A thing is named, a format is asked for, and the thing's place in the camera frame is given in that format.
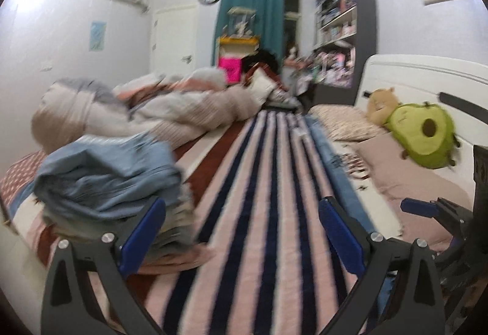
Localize red dotted bed sheet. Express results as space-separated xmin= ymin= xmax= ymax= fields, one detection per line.
xmin=0 ymin=150 xmax=47 ymax=208

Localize white lettered cloth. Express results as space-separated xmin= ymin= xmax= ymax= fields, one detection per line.
xmin=327 ymin=140 xmax=376 ymax=204

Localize glass display case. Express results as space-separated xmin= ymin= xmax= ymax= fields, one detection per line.
xmin=227 ymin=7 xmax=255 ymax=38

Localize pink shopping bag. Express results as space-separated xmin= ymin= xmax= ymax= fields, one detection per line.
xmin=218 ymin=56 xmax=243 ymax=86

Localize teal curtain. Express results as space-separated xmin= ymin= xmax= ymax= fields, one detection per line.
xmin=211 ymin=0 xmax=286 ymax=69

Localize light blue denim pants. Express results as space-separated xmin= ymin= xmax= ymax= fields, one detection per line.
xmin=34 ymin=132 xmax=184 ymax=226

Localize white door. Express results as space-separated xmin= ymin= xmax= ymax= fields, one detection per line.
xmin=152 ymin=4 xmax=199 ymax=77

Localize white puffer jacket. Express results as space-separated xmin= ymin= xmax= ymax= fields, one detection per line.
xmin=248 ymin=69 xmax=280 ymax=107

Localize window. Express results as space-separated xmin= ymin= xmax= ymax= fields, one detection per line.
xmin=284 ymin=0 xmax=303 ymax=53

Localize beige crumpled duvet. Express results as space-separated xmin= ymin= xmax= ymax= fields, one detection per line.
xmin=30 ymin=67 xmax=268 ymax=157

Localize green avocado plush toy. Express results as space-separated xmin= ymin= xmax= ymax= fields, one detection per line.
xmin=383 ymin=102 xmax=461 ymax=170

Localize white bed headboard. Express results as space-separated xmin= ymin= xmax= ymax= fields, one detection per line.
xmin=353 ymin=54 xmax=488 ymax=214

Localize pale folded clothes pile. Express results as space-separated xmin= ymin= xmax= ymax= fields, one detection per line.
xmin=40 ymin=188 xmax=215 ymax=275

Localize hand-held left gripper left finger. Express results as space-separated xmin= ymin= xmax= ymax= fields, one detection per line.
xmin=40 ymin=197 xmax=167 ymax=335

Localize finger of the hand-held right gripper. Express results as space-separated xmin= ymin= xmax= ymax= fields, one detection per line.
xmin=400 ymin=197 xmax=475 ymax=241

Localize black garment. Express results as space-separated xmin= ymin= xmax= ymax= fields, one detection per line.
xmin=244 ymin=49 xmax=281 ymax=81

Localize beige pillow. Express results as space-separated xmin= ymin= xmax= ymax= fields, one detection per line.
xmin=356 ymin=133 xmax=473 ymax=252

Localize dark bookshelf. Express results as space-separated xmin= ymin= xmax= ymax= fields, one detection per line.
xmin=313 ymin=0 xmax=378 ymax=107

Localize floral pillow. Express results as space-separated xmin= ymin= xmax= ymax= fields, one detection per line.
xmin=307 ymin=104 xmax=390 ymax=143

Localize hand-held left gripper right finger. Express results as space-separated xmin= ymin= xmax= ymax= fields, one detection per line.
xmin=318 ymin=197 xmax=447 ymax=335

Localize small blue wall poster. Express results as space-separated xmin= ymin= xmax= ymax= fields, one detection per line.
xmin=89 ymin=20 xmax=108 ymax=52

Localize striped blanket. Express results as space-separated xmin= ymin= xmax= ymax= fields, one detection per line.
xmin=34 ymin=110 xmax=395 ymax=335

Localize brown plush toy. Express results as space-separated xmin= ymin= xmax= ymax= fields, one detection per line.
xmin=367 ymin=88 xmax=402 ymax=127

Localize yellow shelf unit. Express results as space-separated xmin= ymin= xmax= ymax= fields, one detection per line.
xmin=218 ymin=35 xmax=260 ymax=69

